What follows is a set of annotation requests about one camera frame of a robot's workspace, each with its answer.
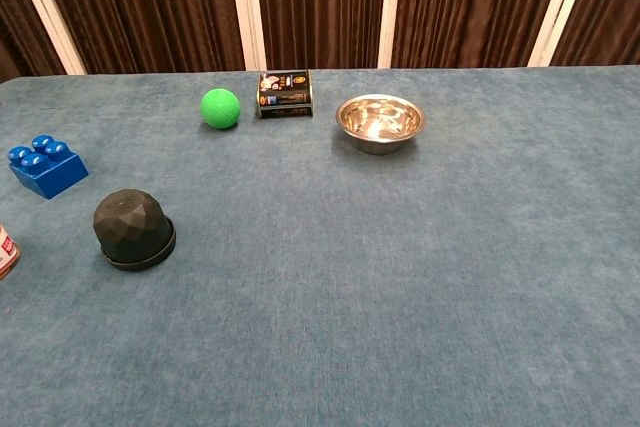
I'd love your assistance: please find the green rubber ball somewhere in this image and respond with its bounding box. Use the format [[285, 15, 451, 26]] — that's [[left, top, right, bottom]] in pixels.
[[200, 88, 242, 130]]

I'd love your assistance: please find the orange food cup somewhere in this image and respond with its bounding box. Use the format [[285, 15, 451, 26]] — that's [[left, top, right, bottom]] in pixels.
[[0, 223, 22, 282]]

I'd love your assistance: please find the dark grey bowl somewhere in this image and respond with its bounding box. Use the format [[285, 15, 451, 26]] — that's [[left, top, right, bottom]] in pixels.
[[92, 188, 178, 273]]

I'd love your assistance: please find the blue toy building block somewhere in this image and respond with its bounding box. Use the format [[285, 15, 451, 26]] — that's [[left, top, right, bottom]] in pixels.
[[7, 134, 90, 201]]

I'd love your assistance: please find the blue felt table cover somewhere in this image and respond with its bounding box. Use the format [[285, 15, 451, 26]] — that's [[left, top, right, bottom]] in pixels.
[[0, 65, 640, 427]]

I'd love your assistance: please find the brown pleated curtain panel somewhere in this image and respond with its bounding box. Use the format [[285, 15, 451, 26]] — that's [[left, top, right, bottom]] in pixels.
[[392, 0, 570, 70], [252, 0, 390, 71], [30, 0, 246, 75], [549, 0, 640, 67], [0, 0, 67, 83]]

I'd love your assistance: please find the black printed food box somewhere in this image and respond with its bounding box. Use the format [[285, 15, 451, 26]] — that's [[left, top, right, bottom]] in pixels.
[[256, 69, 315, 120]]

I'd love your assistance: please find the stainless steel bowl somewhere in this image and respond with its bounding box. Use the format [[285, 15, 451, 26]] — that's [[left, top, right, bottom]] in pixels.
[[334, 93, 427, 156]]

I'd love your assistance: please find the white partition frame post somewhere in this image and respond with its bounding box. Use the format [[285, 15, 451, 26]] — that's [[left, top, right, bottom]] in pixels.
[[377, 0, 404, 70], [527, 0, 585, 68], [4, 0, 87, 76], [227, 0, 268, 72]]

